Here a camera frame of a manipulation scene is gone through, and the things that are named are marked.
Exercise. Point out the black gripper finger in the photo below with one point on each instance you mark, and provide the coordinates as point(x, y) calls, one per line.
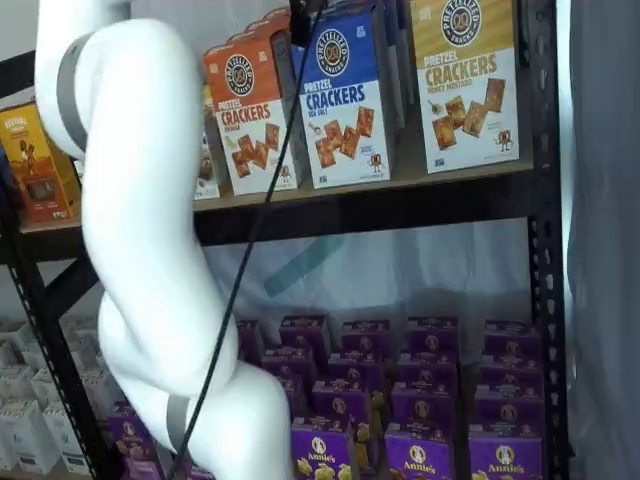
point(306, 20)

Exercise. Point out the blue pretzel crackers box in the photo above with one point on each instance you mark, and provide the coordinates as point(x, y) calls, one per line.
point(345, 125)

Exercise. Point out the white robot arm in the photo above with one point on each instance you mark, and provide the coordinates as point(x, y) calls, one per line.
point(140, 175)

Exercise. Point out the orange pretzel crackers box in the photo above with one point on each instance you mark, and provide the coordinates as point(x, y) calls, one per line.
point(260, 32)
point(276, 20)
point(250, 150)

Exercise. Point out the almond flour bars box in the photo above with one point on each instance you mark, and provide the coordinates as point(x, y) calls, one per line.
point(206, 165)

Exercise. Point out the gold pretzel crackers box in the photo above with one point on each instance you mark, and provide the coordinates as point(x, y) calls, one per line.
point(465, 100)

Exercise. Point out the wooden shelf board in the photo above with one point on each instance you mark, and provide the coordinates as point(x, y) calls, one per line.
point(412, 168)

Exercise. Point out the black metal shelf rack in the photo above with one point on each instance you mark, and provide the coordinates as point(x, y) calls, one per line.
point(400, 215)

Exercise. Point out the orange yellow snack box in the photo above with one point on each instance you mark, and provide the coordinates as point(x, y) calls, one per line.
point(30, 165)

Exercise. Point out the purple Annie's snack box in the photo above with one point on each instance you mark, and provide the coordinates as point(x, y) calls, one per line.
point(512, 337)
point(366, 336)
point(432, 334)
point(509, 411)
point(512, 369)
point(304, 332)
point(419, 457)
point(322, 450)
point(355, 370)
point(425, 407)
point(130, 442)
point(287, 364)
point(290, 395)
point(506, 459)
point(341, 402)
point(145, 471)
point(125, 410)
point(247, 340)
point(427, 370)

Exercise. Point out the white paper bag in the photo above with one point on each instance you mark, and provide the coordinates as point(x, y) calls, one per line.
point(20, 440)
point(12, 345)
point(15, 385)
point(62, 435)
point(92, 387)
point(47, 387)

